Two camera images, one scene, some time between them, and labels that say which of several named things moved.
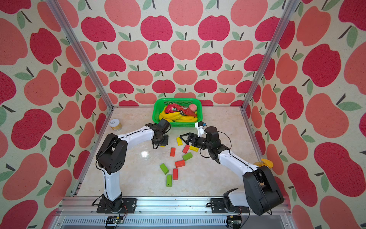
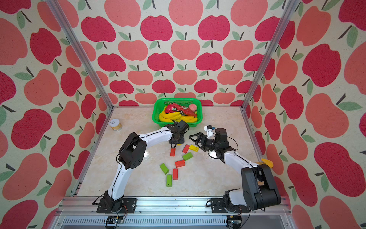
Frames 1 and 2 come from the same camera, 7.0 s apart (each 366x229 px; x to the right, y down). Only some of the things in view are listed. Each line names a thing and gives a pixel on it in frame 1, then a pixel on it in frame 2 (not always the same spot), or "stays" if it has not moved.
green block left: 164,168 stays
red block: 186,149 stays
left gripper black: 165,143 -> 182,141
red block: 173,151 stays
